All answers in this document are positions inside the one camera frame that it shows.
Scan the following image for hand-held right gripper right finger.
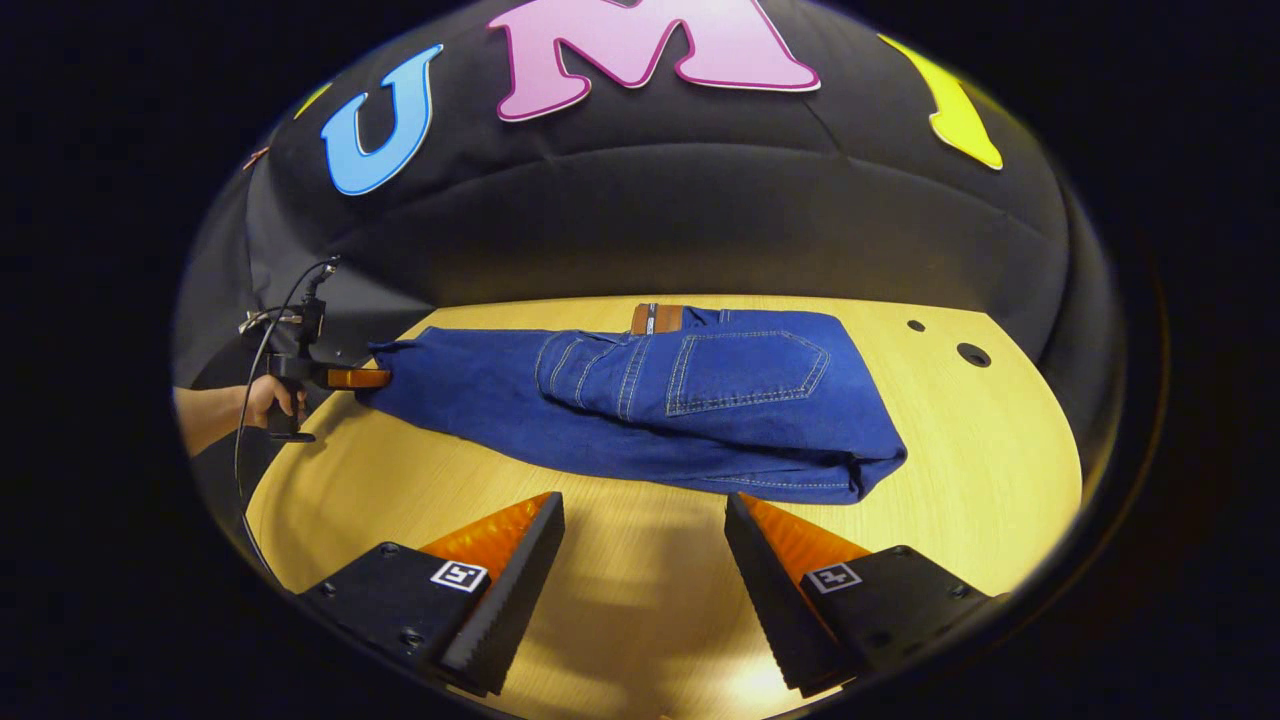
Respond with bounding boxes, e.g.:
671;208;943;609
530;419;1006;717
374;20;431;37
725;492;1006;698

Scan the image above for black backdrop cloth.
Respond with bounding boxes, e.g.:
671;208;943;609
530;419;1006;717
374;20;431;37
175;0;1126;471

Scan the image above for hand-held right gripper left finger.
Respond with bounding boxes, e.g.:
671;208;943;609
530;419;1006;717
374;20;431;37
300;490;566;698

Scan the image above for blue denim jeans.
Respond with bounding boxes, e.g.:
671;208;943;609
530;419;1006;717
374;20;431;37
357;305;908;504

